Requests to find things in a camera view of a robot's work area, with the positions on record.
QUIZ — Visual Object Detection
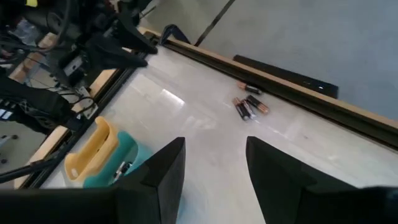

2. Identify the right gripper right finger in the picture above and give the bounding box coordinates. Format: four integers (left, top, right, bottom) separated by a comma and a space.
245, 136, 398, 224

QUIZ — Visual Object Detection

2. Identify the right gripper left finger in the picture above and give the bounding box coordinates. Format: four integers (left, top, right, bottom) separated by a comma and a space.
0, 136, 187, 224

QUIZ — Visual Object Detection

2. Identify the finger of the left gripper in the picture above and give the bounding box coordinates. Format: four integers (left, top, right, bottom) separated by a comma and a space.
86, 36, 149, 70
116, 15, 159, 55

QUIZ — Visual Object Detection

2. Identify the silver and black battery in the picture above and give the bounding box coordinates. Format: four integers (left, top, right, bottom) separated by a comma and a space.
113, 161, 133, 181

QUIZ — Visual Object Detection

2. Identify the yellow plastic bin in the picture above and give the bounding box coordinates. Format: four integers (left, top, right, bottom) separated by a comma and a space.
64, 116, 121, 183

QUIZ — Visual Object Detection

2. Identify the green plastic bin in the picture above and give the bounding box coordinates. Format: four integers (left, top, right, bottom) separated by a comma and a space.
83, 130, 153, 189

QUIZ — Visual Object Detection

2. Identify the black table foot bar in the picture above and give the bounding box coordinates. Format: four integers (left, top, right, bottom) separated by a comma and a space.
233, 55, 339, 100

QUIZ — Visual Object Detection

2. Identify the black frame clamp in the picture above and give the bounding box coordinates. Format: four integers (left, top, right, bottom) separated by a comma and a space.
160, 24, 191, 46

